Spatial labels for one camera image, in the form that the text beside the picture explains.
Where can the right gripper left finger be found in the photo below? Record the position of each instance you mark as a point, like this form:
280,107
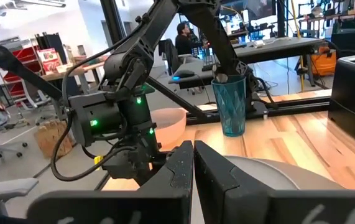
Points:
152,205

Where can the wooden work table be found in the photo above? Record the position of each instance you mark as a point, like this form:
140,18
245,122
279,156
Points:
81,70

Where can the yellow tag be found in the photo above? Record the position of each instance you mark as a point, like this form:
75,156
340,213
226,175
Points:
98,161

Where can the black toaster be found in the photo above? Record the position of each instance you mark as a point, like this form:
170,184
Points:
351,102

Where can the black desk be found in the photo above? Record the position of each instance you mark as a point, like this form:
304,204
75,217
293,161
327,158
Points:
273,48

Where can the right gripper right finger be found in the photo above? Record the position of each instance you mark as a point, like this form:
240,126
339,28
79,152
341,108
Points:
227,199

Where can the teal faceted plastic cup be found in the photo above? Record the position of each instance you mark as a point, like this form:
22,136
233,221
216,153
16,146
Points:
230,109

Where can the black computer mouse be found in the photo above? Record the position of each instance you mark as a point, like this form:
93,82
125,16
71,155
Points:
183,74

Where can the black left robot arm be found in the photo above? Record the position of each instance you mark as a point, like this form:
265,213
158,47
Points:
140,46

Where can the pink bowl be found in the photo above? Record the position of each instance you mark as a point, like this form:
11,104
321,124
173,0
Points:
171,124

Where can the grey round placemat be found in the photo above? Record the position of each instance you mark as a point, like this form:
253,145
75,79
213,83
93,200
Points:
314,179

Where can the person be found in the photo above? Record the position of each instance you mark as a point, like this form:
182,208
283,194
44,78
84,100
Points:
183,40

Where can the yellow pole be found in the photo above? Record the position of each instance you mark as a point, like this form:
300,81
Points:
298,46

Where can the red shelf unit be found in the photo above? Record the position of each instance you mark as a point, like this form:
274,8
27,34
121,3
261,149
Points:
18,74

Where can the grey office chair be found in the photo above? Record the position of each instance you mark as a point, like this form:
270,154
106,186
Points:
3,189

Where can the black office chair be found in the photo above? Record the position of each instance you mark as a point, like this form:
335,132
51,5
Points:
169,54

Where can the red green printed box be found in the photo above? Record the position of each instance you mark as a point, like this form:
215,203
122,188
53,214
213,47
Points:
50,60

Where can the white office chair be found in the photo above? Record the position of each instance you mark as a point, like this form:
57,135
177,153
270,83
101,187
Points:
35,99

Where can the black diagonal beam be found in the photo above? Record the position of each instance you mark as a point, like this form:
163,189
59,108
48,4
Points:
18,70

